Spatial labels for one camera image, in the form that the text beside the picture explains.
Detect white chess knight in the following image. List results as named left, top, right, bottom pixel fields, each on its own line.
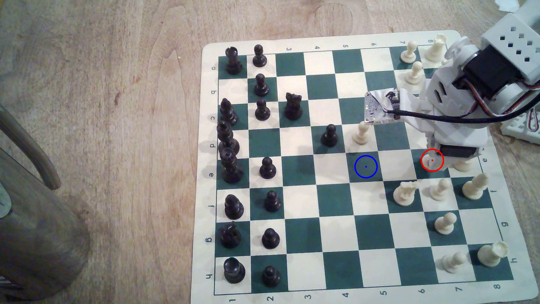
left=393, top=181, right=420, bottom=207

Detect curved wooden chair rail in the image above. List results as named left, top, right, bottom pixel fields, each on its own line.
left=0, top=103, right=62, bottom=191

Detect black camera cable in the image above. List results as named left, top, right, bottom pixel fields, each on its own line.
left=382, top=99, right=540, bottom=125

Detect green white chess board mat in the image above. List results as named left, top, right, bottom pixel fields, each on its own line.
left=190, top=30, right=533, bottom=304

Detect small camera circuit board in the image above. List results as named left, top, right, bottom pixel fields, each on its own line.
left=364, top=88, right=401, bottom=126

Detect black chess bishop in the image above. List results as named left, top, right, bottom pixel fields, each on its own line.
left=219, top=98, right=238, bottom=126
left=224, top=194, right=245, bottom=220

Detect red black servo wires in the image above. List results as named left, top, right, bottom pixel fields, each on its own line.
left=462, top=80, right=540, bottom=117

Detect black chess rook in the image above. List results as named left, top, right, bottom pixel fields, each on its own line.
left=223, top=258, right=246, bottom=284
left=225, top=46, right=244, bottom=76

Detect black chess pawn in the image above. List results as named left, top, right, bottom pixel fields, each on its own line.
left=262, top=266, right=281, bottom=288
left=259, top=157, right=277, bottom=180
left=264, top=190, right=282, bottom=213
left=252, top=44, right=267, bottom=68
left=262, top=228, right=280, bottom=250
left=255, top=98, right=271, bottom=122
left=253, top=73, right=270, bottom=97
left=321, top=124, right=338, bottom=148

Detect black chess knight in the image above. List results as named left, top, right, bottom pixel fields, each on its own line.
left=284, top=92, right=303, bottom=120
left=220, top=222, right=242, bottom=249

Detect white chess rook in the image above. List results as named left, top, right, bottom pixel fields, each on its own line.
left=477, top=241, right=510, bottom=268
left=424, top=35, right=448, bottom=63

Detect black chess queen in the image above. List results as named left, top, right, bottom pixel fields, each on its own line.
left=216, top=121, right=240, bottom=155

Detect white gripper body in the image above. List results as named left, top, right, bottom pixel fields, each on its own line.
left=399, top=63, right=490, bottom=163

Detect white breadboard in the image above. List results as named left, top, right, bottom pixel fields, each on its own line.
left=500, top=111, right=540, bottom=145

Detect black chess king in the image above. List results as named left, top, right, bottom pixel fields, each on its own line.
left=219, top=148, right=244, bottom=184

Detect white chess bishop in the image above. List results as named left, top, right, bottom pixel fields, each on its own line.
left=462, top=172, right=491, bottom=201

